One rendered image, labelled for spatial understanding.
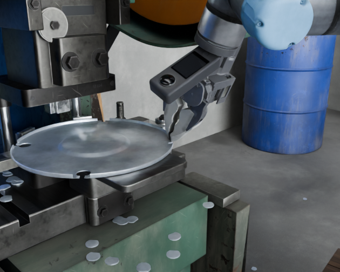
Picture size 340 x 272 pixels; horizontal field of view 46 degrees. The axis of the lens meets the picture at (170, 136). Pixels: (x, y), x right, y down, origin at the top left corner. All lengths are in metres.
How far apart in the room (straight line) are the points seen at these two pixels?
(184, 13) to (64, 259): 0.61
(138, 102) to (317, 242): 1.31
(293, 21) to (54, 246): 0.51
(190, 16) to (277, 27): 0.49
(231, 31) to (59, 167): 0.34
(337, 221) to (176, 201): 1.42
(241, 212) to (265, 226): 1.14
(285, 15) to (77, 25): 0.38
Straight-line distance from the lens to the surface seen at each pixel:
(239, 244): 0.91
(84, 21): 0.76
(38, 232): 0.73
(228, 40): 0.63
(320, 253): 1.90
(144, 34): 1.10
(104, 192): 0.74
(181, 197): 0.85
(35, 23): 0.67
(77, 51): 0.72
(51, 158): 0.71
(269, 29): 0.51
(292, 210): 2.18
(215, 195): 0.87
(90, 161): 0.68
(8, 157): 0.81
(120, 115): 0.94
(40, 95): 0.74
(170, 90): 0.61
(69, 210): 0.74
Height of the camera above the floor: 1.05
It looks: 20 degrees down
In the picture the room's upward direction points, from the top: straight up
